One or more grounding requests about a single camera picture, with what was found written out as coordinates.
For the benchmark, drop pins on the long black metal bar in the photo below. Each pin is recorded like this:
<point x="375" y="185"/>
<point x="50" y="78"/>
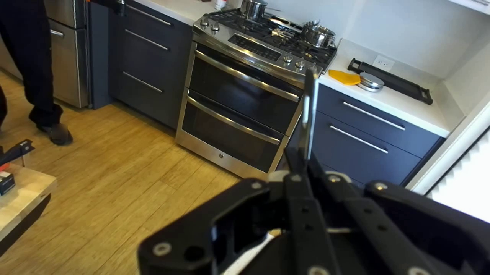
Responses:
<point x="392" y="81"/>

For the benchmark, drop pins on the dark metal ladle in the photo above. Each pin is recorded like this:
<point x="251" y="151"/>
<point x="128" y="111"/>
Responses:
<point x="306" y="116"/>

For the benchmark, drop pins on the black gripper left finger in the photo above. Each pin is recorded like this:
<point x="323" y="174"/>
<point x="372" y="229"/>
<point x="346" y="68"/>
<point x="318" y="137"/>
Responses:
<point x="245" y="223"/>

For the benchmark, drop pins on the stainless steel fridge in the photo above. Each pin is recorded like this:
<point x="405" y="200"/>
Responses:
<point x="68" y="61"/>

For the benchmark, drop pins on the wide steel pot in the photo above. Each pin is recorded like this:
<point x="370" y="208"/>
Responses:
<point x="317" y="36"/>

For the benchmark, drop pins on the yellow flat kitchen item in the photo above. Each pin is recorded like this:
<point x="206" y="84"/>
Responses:
<point x="343" y="76"/>

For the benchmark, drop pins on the person in black trousers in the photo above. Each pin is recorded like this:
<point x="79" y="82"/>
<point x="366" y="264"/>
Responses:
<point x="30" y="50"/>

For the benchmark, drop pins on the black metal bracket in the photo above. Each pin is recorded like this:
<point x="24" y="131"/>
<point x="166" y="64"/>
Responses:
<point x="16" y="151"/>

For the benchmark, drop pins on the round silver lid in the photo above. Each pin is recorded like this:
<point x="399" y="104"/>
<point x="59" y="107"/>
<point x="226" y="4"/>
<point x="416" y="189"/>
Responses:
<point x="370" y="82"/>

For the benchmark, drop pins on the stainless steel oven range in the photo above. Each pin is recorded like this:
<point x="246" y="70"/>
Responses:
<point x="234" y="101"/>

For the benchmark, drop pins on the thick wooden cart top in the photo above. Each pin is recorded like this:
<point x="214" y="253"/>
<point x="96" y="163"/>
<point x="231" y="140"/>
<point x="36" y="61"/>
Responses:
<point x="24" y="198"/>

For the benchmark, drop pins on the white glass door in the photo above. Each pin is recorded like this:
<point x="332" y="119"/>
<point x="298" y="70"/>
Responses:
<point x="464" y="177"/>

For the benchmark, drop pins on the dark blue three-drawer cabinet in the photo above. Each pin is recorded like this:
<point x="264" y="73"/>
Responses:
<point x="147" y="61"/>

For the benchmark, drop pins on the small black red device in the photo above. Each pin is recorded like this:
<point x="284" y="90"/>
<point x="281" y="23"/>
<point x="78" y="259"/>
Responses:
<point x="6" y="183"/>

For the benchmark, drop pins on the tall steel pot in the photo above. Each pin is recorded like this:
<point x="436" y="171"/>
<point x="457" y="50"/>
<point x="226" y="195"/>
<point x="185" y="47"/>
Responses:
<point x="254" y="9"/>

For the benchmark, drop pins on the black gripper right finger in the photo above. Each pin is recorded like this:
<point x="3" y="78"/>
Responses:
<point x="407" y="229"/>

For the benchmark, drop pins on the dark blue two-drawer cabinet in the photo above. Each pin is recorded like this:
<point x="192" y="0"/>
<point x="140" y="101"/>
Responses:
<point x="367" y="146"/>

